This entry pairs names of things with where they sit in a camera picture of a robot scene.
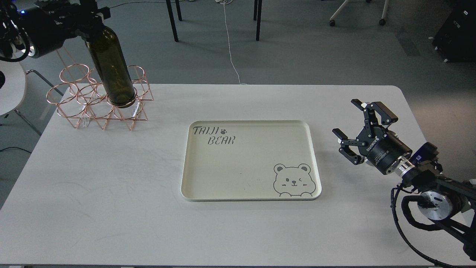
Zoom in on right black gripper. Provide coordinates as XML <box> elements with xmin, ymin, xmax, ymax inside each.
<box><xmin>332</xmin><ymin>99</ymin><xmax>413</xmax><ymax>175</ymax></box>

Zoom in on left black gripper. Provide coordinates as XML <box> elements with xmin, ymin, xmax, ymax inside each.
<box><xmin>19</xmin><ymin>0</ymin><xmax>110</xmax><ymax>58</ymax></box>

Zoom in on dark green wine bottle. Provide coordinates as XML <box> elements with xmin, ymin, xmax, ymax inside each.
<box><xmin>85</xmin><ymin>25</ymin><xmax>136</xmax><ymax>108</ymax></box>

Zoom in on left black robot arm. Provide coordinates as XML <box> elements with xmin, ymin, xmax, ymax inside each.
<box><xmin>1</xmin><ymin>0</ymin><xmax>121</xmax><ymax>82</ymax></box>

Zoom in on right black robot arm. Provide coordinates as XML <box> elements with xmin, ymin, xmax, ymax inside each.
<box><xmin>332</xmin><ymin>99</ymin><xmax>476</xmax><ymax>268</ymax></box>

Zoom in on white round side table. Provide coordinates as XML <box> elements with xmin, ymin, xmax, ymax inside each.
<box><xmin>0</xmin><ymin>61</ymin><xmax>26</xmax><ymax>115</ymax></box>

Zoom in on white office chair base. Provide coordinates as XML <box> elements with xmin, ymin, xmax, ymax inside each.
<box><xmin>328</xmin><ymin>0</ymin><xmax>391</xmax><ymax>27</ymax></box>

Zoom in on black equipment case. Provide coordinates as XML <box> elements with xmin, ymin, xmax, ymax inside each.
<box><xmin>432</xmin><ymin>0</ymin><xmax>476</xmax><ymax>62</ymax></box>

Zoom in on cream bear tray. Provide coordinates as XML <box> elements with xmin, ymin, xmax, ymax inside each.
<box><xmin>181</xmin><ymin>120</ymin><xmax>322</xmax><ymax>201</ymax></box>

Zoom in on black table legs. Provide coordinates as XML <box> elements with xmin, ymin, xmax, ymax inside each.
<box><xmin>165</xmin><ymin>0</ymin><xmax>263</xmax><ymax>41</ymax></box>

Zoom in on copper wire wine rack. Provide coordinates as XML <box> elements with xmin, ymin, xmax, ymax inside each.
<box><xmin>46</xmin><ymin>48</ymin><xmax>154</xmax><ymax>130</ymax></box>

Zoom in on white floor cable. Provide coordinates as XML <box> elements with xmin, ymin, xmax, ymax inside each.
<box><xmin>215</xmin><ymin>0</ymin><xmax>247</xmax><ymax>85</ymax></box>

